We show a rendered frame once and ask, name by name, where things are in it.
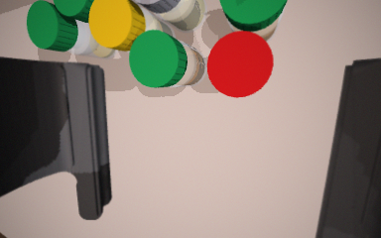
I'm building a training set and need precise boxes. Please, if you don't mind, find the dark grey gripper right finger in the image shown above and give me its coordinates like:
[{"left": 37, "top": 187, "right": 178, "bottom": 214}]
[{"left": 316, "top": 59, "right": 381, "bottom": 238}]

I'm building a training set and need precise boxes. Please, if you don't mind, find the grey-capped bottle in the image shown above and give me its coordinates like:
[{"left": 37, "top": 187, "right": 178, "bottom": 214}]
[{"left": 135, "top": 0, "right": 207, "bottom": 33}]

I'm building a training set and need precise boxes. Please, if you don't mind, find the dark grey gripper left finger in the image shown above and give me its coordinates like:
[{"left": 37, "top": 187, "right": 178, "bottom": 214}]
[{"left": 0, "top": 57, "right": 112, "bottom": 220}]

